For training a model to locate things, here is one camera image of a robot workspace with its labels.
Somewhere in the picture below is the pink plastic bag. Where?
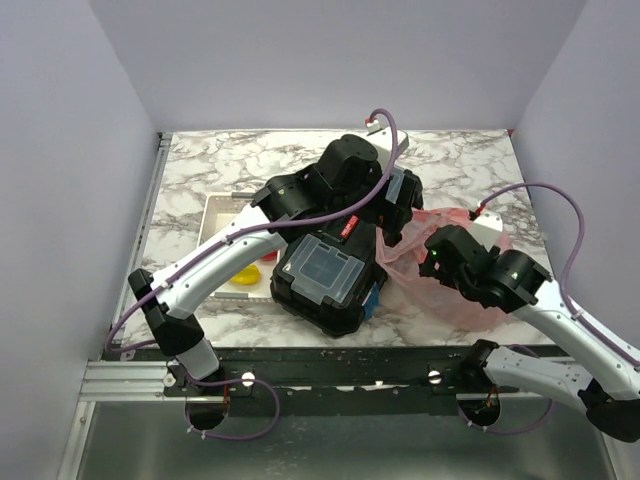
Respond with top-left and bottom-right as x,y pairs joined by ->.
374,205 -> 516,332

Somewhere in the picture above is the red fake apple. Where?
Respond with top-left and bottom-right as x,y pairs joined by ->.
261,251 -> 278,261

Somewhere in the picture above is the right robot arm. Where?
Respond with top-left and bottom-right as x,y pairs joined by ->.
419,225 -> 639,443

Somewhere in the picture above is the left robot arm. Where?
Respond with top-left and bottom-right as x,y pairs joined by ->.
128,128 -> 422,395

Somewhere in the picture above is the yellow fake fruit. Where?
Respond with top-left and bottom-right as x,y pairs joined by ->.
230,264 -> 261,286

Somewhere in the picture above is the blue foil wrapper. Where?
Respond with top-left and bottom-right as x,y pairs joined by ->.
362,282 -> 380,321

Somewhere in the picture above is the black plastic toolbox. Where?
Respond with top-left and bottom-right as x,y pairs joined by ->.
269,167 -> 425,340

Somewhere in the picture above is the white perforated plastic basket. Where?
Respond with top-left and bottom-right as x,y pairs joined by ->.
197,192 -> 286,304

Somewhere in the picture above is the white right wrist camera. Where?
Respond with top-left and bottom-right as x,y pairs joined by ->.
468,211 -> 504,250

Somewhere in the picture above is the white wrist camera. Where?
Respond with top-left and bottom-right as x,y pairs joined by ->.
468,211 -> 504,250
365,120 -> 409,170

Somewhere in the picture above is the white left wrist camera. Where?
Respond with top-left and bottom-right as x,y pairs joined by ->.
365,120 -> 409,170

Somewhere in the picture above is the black mounting base plate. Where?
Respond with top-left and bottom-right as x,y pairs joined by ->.
99,344 -> 551,419

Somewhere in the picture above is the aluminium frame rail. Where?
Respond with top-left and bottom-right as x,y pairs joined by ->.
57,132 -> 172,479

